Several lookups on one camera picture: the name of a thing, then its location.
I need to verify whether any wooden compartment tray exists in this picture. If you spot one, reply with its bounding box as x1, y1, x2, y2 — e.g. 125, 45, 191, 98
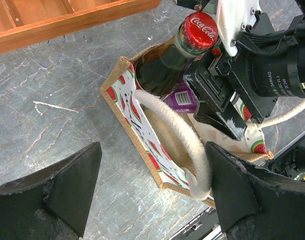
0, 0, 160, 54

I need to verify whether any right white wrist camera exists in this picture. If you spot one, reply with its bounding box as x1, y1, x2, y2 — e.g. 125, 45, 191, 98
216, 0, 261, 57

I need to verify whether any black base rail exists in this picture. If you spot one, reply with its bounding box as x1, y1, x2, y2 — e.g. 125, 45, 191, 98
169, 207, 227, 240

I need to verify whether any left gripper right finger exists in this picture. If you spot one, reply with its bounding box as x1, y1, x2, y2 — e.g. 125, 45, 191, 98
206, 142, 305, 240

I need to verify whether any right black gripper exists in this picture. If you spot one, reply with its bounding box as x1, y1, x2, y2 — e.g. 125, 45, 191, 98
186, 12, 305, 141

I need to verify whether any glass cola bottle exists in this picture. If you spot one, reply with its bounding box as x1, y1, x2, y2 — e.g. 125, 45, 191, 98
135, 12, 218, 98

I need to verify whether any purple Fanta can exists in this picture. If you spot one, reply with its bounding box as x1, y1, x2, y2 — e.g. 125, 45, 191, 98
163, 77, 197, 114

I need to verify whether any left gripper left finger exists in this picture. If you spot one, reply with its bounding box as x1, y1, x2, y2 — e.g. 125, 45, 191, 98
0, 142, 102, 240

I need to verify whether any burlap canvas watermelon bag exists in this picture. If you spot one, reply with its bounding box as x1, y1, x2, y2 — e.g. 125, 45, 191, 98
100, 42, 305, 208

